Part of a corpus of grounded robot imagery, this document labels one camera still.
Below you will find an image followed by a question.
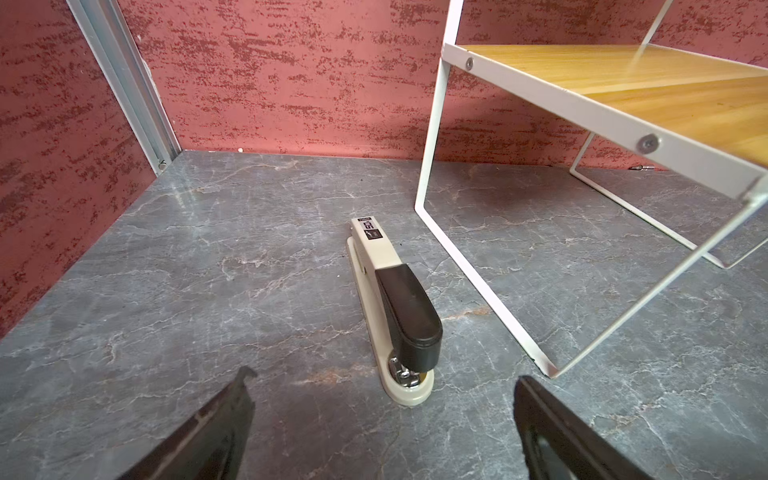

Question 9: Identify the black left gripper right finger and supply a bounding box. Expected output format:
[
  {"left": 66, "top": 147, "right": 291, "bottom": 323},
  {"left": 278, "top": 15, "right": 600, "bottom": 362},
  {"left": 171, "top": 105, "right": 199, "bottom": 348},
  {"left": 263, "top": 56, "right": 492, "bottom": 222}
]
[{"left": 513, "top": 375, "right": 649, "bottom": 479}]

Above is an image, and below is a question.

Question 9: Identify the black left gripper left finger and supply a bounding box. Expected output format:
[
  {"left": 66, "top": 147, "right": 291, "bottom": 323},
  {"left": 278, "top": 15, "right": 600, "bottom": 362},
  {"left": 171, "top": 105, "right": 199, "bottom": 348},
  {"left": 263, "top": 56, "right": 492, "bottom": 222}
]
[{"left": 120, "top": 366, "right": 257, "bottom": 479}]

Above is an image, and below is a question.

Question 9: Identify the white wooden two-tier shelf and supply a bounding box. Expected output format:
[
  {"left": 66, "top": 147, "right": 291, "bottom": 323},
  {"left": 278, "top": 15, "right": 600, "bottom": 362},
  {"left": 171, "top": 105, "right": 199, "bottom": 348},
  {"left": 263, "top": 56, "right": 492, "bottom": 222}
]
[{"left": 415, "top": 1, "right": 767, "bottom": 379}]

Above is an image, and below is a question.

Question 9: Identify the beige black stapler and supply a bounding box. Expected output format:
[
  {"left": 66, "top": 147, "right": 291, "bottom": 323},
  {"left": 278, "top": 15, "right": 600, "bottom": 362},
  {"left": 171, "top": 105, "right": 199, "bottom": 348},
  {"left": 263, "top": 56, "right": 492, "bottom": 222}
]
[{"left": 347, "top": 216, "right": 443, "bottom": 407}]

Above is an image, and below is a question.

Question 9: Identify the left aluminium corner post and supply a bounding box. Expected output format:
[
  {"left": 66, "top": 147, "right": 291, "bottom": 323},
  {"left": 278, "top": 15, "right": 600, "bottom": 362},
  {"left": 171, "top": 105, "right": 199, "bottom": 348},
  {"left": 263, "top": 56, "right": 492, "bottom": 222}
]
[{"left": 67, "top": 0, "right": 182, "bottom": 176}]

